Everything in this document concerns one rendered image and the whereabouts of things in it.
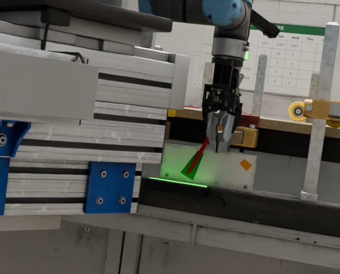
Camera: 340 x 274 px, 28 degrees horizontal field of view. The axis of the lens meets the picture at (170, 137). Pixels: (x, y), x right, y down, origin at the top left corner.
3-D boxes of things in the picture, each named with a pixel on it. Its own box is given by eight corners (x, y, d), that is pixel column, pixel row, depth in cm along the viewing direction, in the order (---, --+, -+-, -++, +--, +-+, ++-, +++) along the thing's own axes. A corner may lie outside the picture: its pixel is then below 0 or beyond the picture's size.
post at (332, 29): (314, 203, 180) (340, 22, 178) (301, 201, 181) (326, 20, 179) (315, 201, 184) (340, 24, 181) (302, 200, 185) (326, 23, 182)
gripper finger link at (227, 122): (212, 153, 151) (218, 112, 150) (217, 152, 157) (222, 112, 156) (226, 155, 150) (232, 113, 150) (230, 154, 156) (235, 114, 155)
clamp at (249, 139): (254, 148, 183) (256, 129, 183) (205, 141, 186) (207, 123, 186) (256, 147, 189) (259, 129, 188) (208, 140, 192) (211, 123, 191)
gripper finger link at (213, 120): (199, 151, 152) (204, 110, 151) (203, 150, 157) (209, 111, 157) (212, 153, 151) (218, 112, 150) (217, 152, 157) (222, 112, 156)
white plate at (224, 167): (251, 192, 183) (256, 155, 183) (159, 178, 189) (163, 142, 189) (252, 192, 184) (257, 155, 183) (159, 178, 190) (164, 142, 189)
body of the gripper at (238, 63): (199, 110, 150) (206, 55, 149) (207, 110, 158) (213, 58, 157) (233, 114, 148) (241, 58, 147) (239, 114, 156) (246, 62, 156)
